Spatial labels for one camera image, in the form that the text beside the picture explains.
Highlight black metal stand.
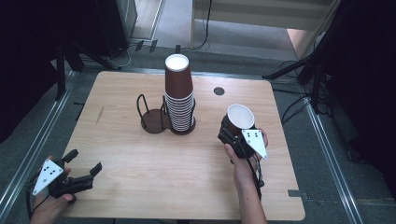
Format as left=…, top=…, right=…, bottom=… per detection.
left=53, top=39, right=123, bottom=102

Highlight dark glass cabinet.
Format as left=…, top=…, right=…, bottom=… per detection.
left=92, top=0, right=138, bottom=58

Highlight white desk panel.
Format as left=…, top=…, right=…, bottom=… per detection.
left=190, top=0, right=341, bottom=49

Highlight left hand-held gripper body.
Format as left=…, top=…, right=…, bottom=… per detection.
left=32, top=158, right=94, bottom=200

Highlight black floor cable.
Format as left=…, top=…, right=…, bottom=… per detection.
left=274, top=59, right=314, bottom=126

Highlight stack of brown paper cups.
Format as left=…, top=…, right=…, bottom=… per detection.
left=163, top=53, right=196, bottom=133

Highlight person's left hand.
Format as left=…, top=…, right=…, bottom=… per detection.
left=29, top=154, right=77, bottom=224

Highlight hand-held gripper cable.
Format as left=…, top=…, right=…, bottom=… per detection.
left=245, top=154, right=266, bottom=201
left=25, top=175, right=50, bottom=219

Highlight aluminium floor rail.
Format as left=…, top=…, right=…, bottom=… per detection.
left=302, top=102, right=366, bottom=224
left=0, top=70, right=78, bottom=216

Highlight black wire cup holder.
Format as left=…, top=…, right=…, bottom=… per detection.
left=135, top=93, right=197, bottom=136

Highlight black power plugs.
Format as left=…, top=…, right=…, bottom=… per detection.
left=134, top=38, right=182, bottom=54

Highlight brown paper cup white inside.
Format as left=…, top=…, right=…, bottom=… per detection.
left=225, top=103, right=256, bottom=135

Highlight black tripod stand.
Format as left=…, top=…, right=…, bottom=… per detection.
left=262, top=0, right=396, bottom=115

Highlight grey tape piece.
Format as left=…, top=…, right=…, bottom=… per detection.
left=287, top=189, right=310, bottom=201

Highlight white floor cable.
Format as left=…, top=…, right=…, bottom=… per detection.
left=104, top=46, right=134, bottom=68

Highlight light wooden cabinet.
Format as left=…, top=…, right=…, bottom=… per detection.
left=285, top=28, right=316, bottom=61

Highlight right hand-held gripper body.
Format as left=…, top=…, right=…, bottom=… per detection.
left=218, top=125, right=269, bottom=161

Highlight left hand-held gripper cable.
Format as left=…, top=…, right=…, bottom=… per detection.
left=25, top=175, right=50, bottom=219

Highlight black hanging cable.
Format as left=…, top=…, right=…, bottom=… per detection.
left=189, top=0, right=214, bottom=51

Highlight person's right hand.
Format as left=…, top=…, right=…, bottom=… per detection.
left=223, top=127, right=270, bottom=189

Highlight right hand-held gripper cable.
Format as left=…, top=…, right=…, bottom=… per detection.
left=245, top=154, right=266, bottom=201

